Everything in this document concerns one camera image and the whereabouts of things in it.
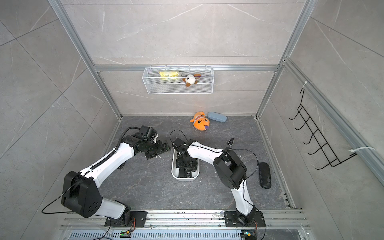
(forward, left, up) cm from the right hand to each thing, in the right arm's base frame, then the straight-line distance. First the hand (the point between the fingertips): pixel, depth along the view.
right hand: (186, 167), depth 90 cm
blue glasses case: (+42, -24, +1) cm, 49 cm away
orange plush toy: (+31, -10, +7) cm, 33 cm away
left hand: (+6, +11, +13) cm, 18 cm away
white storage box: (-2, +7, 0) cm, 7 cm away
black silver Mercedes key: (+18, -31, 0) cm, 35 cm away
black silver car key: (-4, +1, 0) cm, 4 cm away
